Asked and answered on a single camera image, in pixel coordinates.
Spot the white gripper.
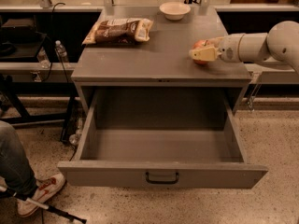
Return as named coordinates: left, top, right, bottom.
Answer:
left=189, top=34, right=244, bottom=63

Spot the person leg in jeans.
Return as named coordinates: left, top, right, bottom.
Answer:
left=0, top=121, right=37, bottom=197

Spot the white bowl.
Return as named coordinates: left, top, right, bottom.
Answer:
left=159, top=2, right=191, bottom=21

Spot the black cable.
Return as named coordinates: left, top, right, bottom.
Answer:
left=39, top=2, right=67, bottom=82

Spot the brown chip bag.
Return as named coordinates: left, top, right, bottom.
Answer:
left=82, top=18, right=153, bottom=45

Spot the grey open drawer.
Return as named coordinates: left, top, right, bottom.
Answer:
left=58, top=87, right=267, bottom=189

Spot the grey metal cabinet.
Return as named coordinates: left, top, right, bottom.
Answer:
left=72, top=7, right=250, bottom=110

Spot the white red sneaker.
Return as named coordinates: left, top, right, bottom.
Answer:
left=17, top=174, right=65, bottom=217

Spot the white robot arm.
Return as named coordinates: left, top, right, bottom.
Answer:
left=189, top=21, right=299, bottom=73

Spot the plastic bottle on floor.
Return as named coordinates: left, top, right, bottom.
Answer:
left=69, top=118, right=83, bottom=146

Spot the clear water bottle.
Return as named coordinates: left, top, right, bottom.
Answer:
left=55, top=40, right=69, bottom=64

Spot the red apple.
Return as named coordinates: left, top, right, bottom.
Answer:
left=192, top=40, right=212, bottom=65

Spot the black grey stick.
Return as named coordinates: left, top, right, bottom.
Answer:
left=0, top=186, right=87, bottom=224

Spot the black side table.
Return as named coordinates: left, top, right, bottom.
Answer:
left=0, top=18, right=77, bottom=143

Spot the black drawer handle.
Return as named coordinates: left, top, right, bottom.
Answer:
left=145, top=172, right=179, bottom=185

